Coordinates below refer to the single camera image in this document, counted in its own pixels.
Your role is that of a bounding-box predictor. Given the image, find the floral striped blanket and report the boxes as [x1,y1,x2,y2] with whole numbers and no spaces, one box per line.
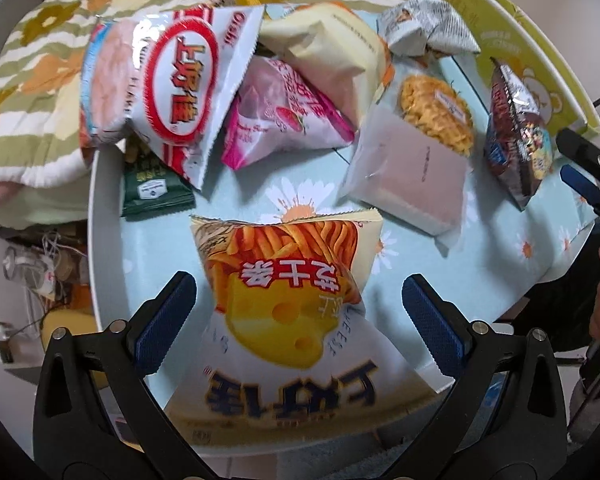
[0,0,423,186]

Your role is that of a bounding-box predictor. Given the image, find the tangle of white cables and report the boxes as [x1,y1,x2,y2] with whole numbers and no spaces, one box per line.
[0,230,87,311]

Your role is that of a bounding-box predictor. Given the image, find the cream yellow snack bag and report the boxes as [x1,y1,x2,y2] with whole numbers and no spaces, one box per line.
[257,2,396,126]

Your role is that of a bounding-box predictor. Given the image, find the dark cartoon snack packet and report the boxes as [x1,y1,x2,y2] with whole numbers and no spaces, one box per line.
[482,57,553,212]

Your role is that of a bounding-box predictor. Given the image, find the red and white snack bag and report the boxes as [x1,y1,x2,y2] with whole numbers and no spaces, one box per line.
[78,0,266,192]

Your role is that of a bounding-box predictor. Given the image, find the yellow cheese fries snack bag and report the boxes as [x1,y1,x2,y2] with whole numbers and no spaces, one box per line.
[165,209,443,448]

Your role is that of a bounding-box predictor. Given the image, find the pale green quilt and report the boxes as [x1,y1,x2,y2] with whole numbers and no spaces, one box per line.
[0,160,93,228]

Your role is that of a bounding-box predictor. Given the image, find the white plug adapter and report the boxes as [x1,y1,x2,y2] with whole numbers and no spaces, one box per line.
[0,321,17,357]

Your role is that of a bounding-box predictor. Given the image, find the yellow plastic object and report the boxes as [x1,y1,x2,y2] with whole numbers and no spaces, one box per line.
[40,305,108,376]

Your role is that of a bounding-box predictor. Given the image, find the dark green snack packet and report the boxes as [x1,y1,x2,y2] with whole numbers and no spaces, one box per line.
[120,152,196,221]

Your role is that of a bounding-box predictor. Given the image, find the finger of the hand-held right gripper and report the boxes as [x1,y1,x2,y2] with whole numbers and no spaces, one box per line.
[556,128,600,181]
[560,164,600,233]

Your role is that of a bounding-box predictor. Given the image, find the pink strawberry snack bag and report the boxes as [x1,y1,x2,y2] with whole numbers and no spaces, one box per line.
[221,55,357,171]

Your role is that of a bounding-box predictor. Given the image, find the dark cloth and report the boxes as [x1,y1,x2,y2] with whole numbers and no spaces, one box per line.
[510,230,600,361]

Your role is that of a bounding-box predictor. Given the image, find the translucent noodle cake packet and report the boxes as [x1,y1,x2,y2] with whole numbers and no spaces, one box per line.
[340,74,476,251]

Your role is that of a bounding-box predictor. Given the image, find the yellow-green cardboard box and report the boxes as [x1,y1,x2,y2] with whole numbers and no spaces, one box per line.
[427,0,600,136]

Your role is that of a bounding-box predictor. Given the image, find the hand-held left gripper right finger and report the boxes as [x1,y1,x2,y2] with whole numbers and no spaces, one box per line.
[390,273,568,480]

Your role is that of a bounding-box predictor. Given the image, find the daisy print tablecloth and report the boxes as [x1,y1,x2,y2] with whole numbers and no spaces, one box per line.
[87,5,600,401]

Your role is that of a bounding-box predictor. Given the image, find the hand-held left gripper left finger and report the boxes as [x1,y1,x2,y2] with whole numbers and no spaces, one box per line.
[32,270,216,480]

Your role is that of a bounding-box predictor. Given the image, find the white round table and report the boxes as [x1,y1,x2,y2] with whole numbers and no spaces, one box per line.
[86,150,600,461]

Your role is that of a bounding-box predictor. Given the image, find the newspaper print snack bag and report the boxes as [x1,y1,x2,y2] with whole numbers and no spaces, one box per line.
[377,0,482,58]

